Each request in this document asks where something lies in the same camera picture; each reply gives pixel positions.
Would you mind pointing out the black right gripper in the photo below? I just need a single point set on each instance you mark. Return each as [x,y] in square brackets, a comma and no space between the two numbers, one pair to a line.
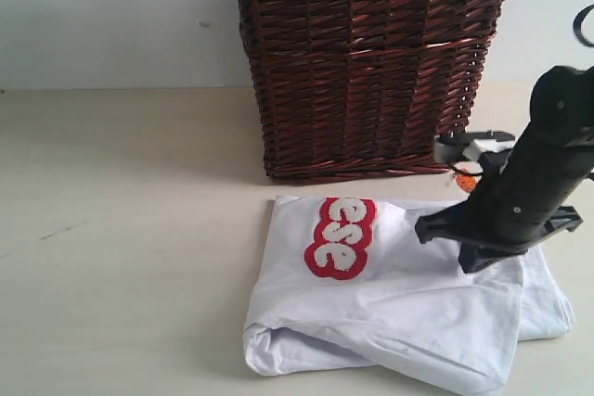
[520,205]

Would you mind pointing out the white t-shirt red lettering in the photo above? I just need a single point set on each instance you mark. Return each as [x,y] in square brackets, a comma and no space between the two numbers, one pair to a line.
[344,282]

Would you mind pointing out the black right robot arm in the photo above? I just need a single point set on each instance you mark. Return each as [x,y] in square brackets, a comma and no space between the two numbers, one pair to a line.
[561,114]

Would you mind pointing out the brown wicker basket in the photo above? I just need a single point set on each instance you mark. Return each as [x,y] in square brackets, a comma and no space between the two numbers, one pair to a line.
[353,89]

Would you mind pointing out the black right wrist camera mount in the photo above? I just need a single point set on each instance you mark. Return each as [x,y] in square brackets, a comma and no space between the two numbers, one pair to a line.
[453,148]

